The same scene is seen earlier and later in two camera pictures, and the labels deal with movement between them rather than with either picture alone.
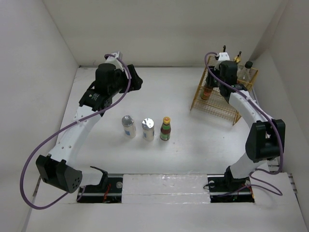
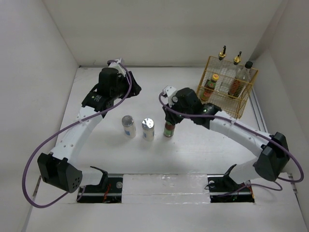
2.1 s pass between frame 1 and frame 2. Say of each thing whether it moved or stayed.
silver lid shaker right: stayed
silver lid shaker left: stayed
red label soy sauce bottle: stayed
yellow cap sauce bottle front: moved
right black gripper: moved
